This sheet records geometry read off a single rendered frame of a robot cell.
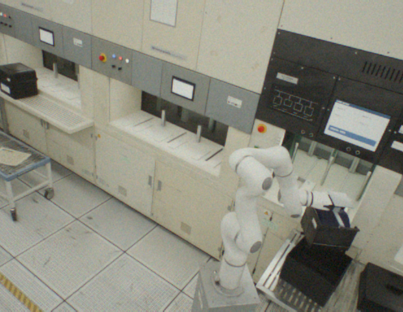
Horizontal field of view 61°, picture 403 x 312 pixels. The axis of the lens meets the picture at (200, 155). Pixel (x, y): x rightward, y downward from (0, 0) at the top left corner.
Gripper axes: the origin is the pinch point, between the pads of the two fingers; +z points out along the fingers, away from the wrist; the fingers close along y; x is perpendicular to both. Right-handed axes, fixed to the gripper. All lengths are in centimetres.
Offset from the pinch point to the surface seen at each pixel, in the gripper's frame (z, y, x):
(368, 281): 25.3, 16.6, -38.5
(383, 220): 36.0, -8.3, -15.1
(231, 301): -50, 29, -49
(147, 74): -115, -108, 17
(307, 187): 11, -61, -34
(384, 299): 29, 27, -39
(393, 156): 27.0, -13.9, 23.4
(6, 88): -254, -170, -37
